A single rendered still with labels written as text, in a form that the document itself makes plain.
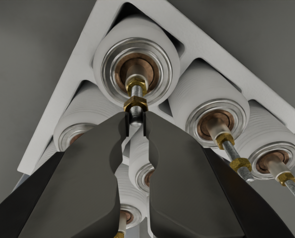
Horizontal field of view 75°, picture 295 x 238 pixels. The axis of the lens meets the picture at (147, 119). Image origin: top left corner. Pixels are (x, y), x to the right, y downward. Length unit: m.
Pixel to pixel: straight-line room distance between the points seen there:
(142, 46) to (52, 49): 0.33
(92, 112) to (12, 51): 0.33
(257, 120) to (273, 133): 0.03
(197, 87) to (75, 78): 0.17
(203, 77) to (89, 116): 0.16
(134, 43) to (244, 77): 0.19
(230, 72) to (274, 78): 0.28
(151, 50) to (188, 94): 0.08
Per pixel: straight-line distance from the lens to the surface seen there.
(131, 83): 0.17
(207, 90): 0.24
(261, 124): 0.33
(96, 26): 0.28
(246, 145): 0.31
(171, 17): 0.27
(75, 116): 0.25
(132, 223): 0.40
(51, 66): 0.51
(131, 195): 0.36
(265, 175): 0.36
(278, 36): 0.55
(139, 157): 0.28
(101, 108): 0.26
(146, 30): 0.20
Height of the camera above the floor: 0.45
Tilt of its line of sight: 58 degrees down
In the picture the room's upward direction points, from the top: 176 degrees clockwise
